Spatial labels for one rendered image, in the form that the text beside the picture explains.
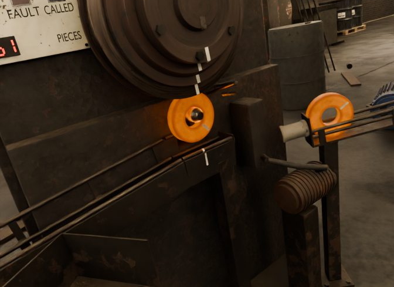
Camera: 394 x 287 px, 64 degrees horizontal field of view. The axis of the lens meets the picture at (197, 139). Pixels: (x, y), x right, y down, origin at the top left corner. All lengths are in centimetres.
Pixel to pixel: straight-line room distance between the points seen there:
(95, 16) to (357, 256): 140
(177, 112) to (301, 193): 49
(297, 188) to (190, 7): 65
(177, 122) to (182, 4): 32
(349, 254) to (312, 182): 58
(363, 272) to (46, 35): 143
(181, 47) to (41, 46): 34
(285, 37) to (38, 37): 292
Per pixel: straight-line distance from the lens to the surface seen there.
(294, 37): 352
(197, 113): 91
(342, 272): 155
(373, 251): 168
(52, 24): 90
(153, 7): 76
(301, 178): 112
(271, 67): 127
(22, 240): 92
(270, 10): 533
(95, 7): 80
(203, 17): 82
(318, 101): 112
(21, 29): 89
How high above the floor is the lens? 107
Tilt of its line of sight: 20 degrees down
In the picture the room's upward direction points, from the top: 11 degrees counter-clockwise
